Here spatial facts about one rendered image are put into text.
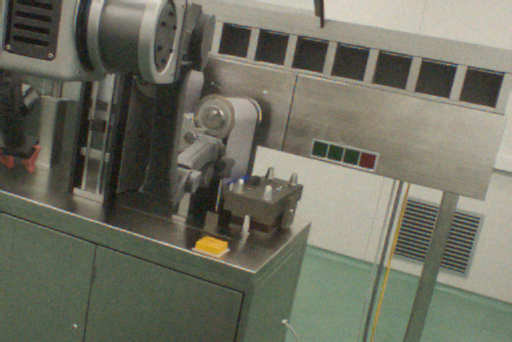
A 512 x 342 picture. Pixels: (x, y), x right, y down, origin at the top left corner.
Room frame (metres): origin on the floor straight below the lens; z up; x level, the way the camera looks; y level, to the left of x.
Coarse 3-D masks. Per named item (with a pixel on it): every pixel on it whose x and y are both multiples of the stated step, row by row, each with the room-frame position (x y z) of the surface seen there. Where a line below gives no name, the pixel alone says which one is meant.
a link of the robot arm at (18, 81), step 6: (6, 72) 1.22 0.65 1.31; (12, 72) 1.23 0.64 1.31; (6, 78) 1.22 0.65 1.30; (12, 78) 1.23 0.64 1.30; (18, 78) 1.26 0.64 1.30; (6, 84) 1.22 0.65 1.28; (12, 84) 1.23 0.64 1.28; (18, 84) 1.26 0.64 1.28; (6, 90) 1.23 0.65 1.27; (12, 90) 1.24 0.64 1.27; (6, 96) 1.23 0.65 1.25; (6, 102) 1.24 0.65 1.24; (12, 102) 1.24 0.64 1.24
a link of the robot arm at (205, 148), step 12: (192, 144) 1.36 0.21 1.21; (204, 144) 1.38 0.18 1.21; (216, 144) 1.44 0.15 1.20; (180, 156) 1.21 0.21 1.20; (192, 156) 1.24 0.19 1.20; (204, 156) 1.33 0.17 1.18; (216, 156) 1.47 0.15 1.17; (192, 168) 1.16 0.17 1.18; (192, 180) 1.10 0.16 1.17; (192, 192) 1.10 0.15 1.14
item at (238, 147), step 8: (232, 136) 1.71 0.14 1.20; (240, 136) 1.78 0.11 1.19; (248, 136) 1.86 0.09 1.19; (232, 144) 1.72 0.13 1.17; (240, 144) 1.80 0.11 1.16; (248, 144) 1.88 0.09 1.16; (232, 152) 1.74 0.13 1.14; (240, 152) 1.81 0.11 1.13; (248, 152) 1.89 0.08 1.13; (240, 160) 1.83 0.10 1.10; (248, 160) 1.91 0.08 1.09; (232, 168) 1.77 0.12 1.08; (240, 168) 1.84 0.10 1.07; (232, 176) 1.78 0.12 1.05; (240, 176) 1.86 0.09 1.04
